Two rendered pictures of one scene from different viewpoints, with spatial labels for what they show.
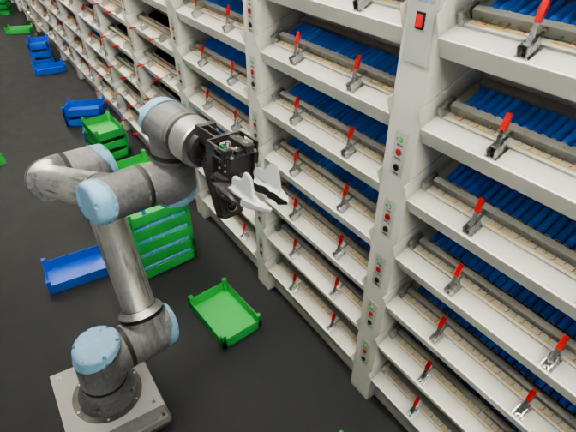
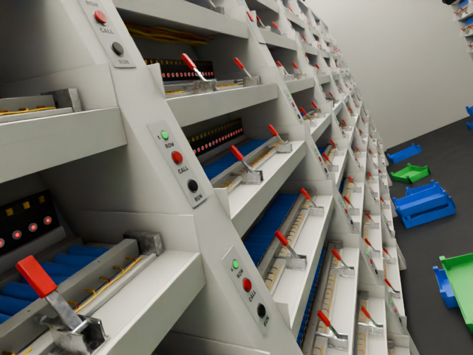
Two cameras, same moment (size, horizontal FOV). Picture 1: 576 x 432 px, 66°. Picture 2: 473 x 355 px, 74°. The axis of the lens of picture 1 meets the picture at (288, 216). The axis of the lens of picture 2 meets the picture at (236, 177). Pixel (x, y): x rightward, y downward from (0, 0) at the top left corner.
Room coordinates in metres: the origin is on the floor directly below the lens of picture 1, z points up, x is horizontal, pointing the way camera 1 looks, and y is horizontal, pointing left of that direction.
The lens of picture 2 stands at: (1.69, 0.53, 1.04)
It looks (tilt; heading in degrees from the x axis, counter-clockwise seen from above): 6 degrees down; 243
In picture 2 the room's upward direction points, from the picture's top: 28 degrees counter-clockwise
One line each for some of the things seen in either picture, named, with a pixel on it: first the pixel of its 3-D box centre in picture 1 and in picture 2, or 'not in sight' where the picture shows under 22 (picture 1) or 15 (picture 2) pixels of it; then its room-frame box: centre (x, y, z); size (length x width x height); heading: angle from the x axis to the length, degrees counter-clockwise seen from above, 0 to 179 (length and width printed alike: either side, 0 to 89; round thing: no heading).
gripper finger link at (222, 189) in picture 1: (231, 188); not in sight; (0.62, 0.10, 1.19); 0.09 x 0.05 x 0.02; 35
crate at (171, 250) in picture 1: (159, 240); not in sight; (1.75, 0.66, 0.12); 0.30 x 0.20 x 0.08; 127
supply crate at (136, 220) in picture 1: (150, 202); not in sight; (1.75, 0.66, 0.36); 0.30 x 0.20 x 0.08; 127
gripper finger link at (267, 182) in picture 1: (273, 180); not in sight; (0.62, 0.03, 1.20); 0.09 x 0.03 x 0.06; 50
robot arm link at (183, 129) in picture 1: (197, 141); not in sight; (0.75, 0.17, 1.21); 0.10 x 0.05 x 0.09; 133
